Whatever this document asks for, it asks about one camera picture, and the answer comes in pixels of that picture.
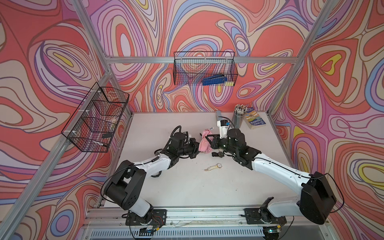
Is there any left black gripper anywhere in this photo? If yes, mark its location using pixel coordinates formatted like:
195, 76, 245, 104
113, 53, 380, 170
176, 138, 206, 160

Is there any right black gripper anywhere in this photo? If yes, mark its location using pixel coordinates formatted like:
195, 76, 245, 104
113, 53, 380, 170
205, 133, 238, 156

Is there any beige strap yellow dial watch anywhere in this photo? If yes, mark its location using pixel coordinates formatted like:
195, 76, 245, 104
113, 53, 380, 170
204, 163, 222, 172

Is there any pink cloth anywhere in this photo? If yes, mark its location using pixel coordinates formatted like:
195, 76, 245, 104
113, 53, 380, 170
199, 129, 213, 154

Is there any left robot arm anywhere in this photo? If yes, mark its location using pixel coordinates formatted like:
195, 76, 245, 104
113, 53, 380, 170
101, 126, 200, 218

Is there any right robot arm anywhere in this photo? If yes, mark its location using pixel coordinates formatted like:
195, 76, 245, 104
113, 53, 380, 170
203, 129, 337, 225

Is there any small black looped watch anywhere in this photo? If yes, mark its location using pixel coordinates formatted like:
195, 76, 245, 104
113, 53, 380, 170
152, 171, 162, 178

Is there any colourful book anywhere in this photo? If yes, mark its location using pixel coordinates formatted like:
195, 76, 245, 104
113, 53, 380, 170
244, 108, 266, 130

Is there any metal pencil cup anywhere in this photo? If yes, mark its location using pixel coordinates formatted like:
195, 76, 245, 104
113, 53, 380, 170
232, 104, 248, 129

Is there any grey stapler on table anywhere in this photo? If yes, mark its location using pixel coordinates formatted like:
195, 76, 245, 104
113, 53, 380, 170
215, 111, 222, 121

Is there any blue stapler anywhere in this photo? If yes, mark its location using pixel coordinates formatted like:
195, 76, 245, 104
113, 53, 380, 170
202, 74, 228, 86

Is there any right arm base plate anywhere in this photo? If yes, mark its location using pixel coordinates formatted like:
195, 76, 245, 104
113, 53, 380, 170
240, 197, 287, 226

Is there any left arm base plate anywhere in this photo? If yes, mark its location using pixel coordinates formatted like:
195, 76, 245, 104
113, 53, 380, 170
124, 209, 167, 227

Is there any black wire basket back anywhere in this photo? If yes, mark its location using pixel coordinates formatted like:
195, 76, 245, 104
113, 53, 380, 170
173, 50, 238, 87

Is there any black wire basket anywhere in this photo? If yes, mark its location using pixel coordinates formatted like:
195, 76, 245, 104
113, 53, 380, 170
61, 83, 130, 153
173, 50, 238, 87

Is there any black wire basket left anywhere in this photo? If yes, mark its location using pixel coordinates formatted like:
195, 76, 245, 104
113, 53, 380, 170
61, 83, 130, 153

